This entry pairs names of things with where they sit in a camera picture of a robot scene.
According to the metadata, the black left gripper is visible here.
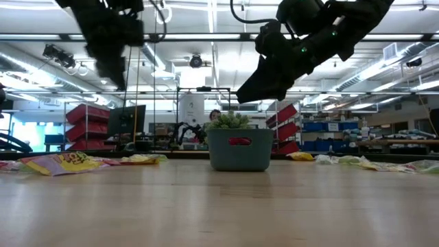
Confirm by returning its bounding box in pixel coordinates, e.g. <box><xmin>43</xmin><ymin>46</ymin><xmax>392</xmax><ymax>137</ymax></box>
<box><xmin>73</xmin><ymin>5</ymin><xmax>145</xmax><ymax>92</ymax></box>

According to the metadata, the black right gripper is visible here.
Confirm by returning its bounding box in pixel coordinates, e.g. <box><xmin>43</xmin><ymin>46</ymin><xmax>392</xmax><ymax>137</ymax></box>
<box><xmin>235</xmin><ymin>29</ymin><xmax>346</xmax><ymax>104</ymax></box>

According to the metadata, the red Skittles pack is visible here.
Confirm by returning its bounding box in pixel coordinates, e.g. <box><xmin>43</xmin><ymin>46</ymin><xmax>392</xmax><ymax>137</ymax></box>
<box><xmin>228</xmin><ymin>137</ymin><xmax>252</xmax><ymax>147</ymax></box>

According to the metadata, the blue-grey plastic bin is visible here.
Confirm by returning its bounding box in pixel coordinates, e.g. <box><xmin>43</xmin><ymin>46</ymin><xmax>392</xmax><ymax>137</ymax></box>
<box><xmin>206</xmin><ymin>128</ymin><xmax>274</xmax><ymax>172</ymax></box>

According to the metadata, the red bin shelving rack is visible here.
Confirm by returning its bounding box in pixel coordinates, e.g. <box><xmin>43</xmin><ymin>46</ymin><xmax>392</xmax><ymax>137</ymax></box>
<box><xmin>64</xmin><ymin>102</ymin><xmax>111</xmax><ymax>152</ymax></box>
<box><xmin>265</xmin><ymin>104</ymin><xmax>300</xmax><ymax>156</ymax></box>

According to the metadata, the black computer monitor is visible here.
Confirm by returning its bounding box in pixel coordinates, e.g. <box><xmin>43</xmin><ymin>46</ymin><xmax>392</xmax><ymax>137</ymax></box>
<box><xmin>108</xmin><ymin>104</ymin><xmax>147</xmax><ymax>137</ymax></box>

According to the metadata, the artificial green potted plant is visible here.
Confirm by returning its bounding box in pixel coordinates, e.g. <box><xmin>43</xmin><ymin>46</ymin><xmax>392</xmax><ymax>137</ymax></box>
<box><xmin>204</xmin><ymin>110</ymin><xmax>252</xmax><ymax>131</ymax></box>

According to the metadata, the blue bin shelving rack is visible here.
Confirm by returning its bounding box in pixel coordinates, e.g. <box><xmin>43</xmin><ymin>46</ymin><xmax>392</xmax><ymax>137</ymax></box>
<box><xmin>300</xmin><ymin>119</ymin><xmax>360</xmax><ymax>154</ymax></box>

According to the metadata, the white round pillar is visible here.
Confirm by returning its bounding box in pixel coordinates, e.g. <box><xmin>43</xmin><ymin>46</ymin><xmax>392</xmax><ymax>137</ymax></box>
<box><xmin>180</xmin><ymin>94</ymin><xmax>206</xmax><ymax>127</ymax></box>

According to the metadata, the white LED light bar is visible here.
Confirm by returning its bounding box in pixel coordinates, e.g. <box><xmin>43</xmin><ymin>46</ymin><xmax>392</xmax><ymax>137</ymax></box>
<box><xmin>0</xmin><ymin>33</ymin><xmax>439</xmax><ymax>43</ymax></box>

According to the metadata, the wooden workbench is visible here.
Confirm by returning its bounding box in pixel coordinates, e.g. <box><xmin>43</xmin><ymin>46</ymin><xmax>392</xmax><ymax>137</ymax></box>
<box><xmin>356</xmin><ymin>138</ymin><xmax>439</xmax><ymax>155</ymax></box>

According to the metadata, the black hanging cable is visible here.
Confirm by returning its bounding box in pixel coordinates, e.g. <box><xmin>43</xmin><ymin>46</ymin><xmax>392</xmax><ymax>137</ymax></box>
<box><xmin>122</xmin><ymin>47</ymin><xmax>133</xmax><ymax>104</ymax></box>

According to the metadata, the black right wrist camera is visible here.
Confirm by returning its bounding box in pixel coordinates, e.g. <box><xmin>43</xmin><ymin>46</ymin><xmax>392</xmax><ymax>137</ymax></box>
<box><xmin>254</xmin><ymin>19</ymin><xmax>293</xmax><ymax>58</ymax></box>

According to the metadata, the black overhead camera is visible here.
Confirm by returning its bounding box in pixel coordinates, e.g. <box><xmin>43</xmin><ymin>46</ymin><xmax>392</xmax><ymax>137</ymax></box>
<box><xmin>42</xmin><ymin>43</ymin><xmax>77</xmax><ymax>69</ymax></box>

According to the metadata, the round black ceiling camera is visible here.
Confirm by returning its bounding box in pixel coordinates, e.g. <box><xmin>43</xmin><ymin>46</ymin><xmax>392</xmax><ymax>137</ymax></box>
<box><xmin>189</xmin><ymin>54</ymin><xmax>204</xmax><ymax>69</ymax></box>

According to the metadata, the white hanging cable loop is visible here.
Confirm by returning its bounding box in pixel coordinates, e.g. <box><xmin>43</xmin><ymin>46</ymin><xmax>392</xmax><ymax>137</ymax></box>
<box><xmin>156</xmin><ymin>5</ymin><xmax>174</xmax><ymax>26</ymax></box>

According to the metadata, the dark curved hose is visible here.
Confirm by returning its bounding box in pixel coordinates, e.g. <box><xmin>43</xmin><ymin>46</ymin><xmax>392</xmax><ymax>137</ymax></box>
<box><xmin>0</xmin><ymin>132</ymin><xmax>34</xmax><ymax>154</ymax></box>

